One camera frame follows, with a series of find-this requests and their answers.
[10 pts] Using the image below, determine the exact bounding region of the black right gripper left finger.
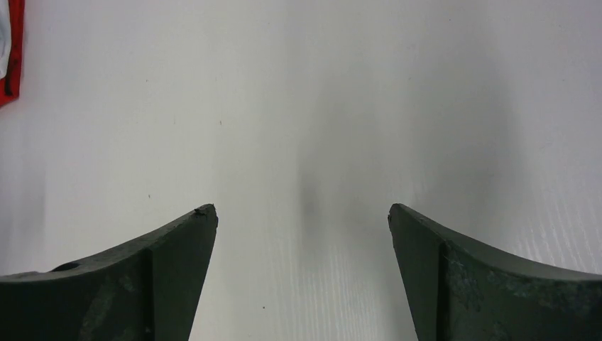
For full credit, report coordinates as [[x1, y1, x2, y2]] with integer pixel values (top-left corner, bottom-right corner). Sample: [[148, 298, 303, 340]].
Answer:
[[1, 204, 218, 340]]

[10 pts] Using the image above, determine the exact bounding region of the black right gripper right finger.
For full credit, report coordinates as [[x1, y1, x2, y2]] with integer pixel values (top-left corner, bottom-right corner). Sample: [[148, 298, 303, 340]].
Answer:
[[388, 204, 601, 340]]

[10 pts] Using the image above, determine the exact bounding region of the red folded t-shirt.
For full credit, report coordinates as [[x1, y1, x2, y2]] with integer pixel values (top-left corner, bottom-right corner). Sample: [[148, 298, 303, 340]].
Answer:
[[1, 0, 25, 107]]

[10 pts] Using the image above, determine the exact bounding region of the white folded t-shirt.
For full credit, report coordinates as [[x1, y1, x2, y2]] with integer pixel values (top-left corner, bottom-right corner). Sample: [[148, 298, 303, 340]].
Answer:
[[0, 0, 12, 79]]

